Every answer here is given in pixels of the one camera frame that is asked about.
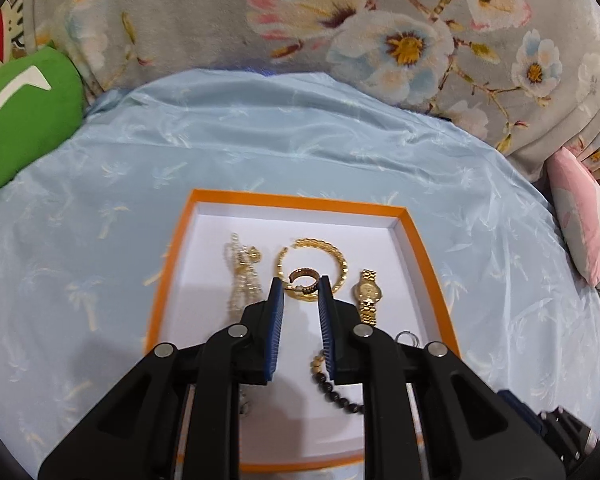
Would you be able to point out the green plush pillow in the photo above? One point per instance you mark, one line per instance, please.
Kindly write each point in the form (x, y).
(25, 120)

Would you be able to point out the gold watch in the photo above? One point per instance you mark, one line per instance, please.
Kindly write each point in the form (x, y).
(365, 290)

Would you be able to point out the grey floral blanket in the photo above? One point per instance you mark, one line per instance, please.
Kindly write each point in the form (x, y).
(180, 25)

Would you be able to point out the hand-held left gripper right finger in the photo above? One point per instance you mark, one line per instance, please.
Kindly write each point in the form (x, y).
(328, 335)

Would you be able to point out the pink pillow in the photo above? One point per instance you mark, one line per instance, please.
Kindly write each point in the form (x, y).
(585, 220)

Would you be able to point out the orange cardboard box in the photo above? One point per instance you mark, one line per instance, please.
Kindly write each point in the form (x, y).
(205, 260)

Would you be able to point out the colourful cartoon printed blanket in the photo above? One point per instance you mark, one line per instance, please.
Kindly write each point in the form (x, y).
(10, 20)

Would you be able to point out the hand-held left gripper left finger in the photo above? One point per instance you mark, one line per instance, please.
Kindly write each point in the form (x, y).
(270, 335)

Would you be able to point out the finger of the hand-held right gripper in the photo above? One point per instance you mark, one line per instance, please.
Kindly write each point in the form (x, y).
(520, 407)

